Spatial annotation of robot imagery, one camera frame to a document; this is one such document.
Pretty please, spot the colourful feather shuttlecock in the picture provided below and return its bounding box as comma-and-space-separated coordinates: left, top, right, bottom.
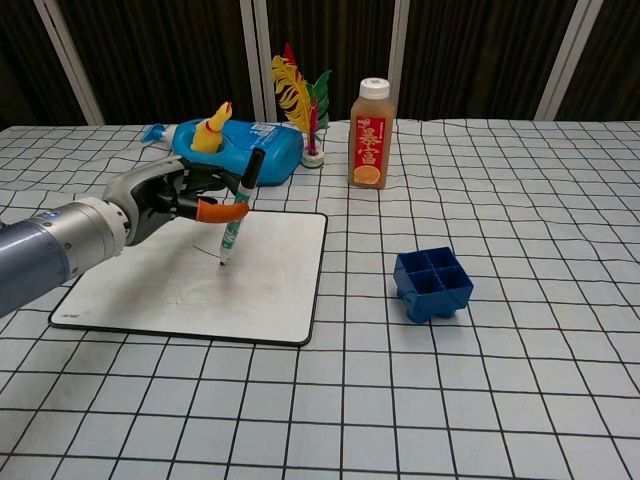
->
271, 42, 333, 170

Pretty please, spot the white dry-erase board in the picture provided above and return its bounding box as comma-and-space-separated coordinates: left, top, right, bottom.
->
48, 204, 329, 347

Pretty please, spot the yellow rubber chicken toy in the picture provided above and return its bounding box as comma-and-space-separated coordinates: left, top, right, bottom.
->
191, 100, 234, 153

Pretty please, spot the blue plastic divided box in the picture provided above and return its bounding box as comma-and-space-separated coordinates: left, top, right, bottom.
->
392, 246, 475, 325

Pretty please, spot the orange juice bottle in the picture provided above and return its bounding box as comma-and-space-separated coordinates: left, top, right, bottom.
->
348, 77, 394, 190

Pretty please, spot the green whiteboard marker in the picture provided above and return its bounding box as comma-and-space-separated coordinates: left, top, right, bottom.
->
218, 147, 267, 267

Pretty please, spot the blue detergent bottle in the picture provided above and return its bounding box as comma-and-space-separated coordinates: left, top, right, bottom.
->
140, 118, 305, 188

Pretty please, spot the checked grid tablecloth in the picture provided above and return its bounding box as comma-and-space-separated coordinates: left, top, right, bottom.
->
0, 118, 640, 480

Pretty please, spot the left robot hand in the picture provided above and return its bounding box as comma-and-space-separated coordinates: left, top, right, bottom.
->
102, 155, 250, 246

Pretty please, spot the white partition frame post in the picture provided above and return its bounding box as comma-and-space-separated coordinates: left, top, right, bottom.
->
32, 0, 105, 126
238, 0, 279, 123
533, 0, 600, 121
385, 0, 412, 121

